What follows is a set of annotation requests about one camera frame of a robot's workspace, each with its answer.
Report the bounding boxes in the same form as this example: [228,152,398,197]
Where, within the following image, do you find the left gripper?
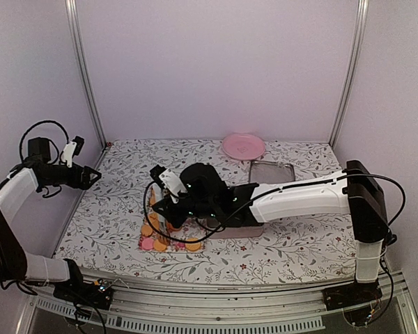
[43,162,102,189]

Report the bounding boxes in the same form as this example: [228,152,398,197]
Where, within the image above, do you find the floral cookie tray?
[139,184,209,253]

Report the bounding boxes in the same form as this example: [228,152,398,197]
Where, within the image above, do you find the compartment tin box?
[211,223,264,239]

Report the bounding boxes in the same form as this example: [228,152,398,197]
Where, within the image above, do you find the metal tongs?
[148,184,178,247]

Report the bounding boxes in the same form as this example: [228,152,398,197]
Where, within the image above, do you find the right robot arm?
[150,160,402,303]

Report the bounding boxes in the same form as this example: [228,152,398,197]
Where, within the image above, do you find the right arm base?
[322,281,382,311]

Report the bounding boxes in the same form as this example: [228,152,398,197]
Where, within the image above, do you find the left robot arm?
[0,134,102,302]

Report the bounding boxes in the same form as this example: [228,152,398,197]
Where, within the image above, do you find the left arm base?
[53,281,114,310]

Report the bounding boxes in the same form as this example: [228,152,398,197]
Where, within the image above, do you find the pink round cookie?
[140,237,155,251]

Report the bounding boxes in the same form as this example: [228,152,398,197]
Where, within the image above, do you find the round cream sandwich cookie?
[185,238,201,252]

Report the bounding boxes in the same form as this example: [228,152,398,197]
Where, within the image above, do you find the floral tablecloth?
[55,139,356,285]

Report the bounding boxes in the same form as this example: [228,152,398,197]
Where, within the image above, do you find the pink plate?
[222,134,265,161]

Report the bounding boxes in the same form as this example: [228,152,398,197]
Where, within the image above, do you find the metal tin lid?
[249,161,295,184]

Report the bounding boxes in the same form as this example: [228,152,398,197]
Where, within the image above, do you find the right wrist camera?
[150,165,187,204]

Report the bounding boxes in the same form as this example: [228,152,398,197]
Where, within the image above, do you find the front aluminium rail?
[17,269,418,334]

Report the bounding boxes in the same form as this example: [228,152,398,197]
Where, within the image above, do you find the left aluminium post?
[65,0,107,150]

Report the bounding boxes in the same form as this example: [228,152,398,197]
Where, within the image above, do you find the aluminium post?
[329,0,369,149]
[65,0,107,150]

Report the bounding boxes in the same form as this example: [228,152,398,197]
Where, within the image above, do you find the right aluminium post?
[329,0,369,149]

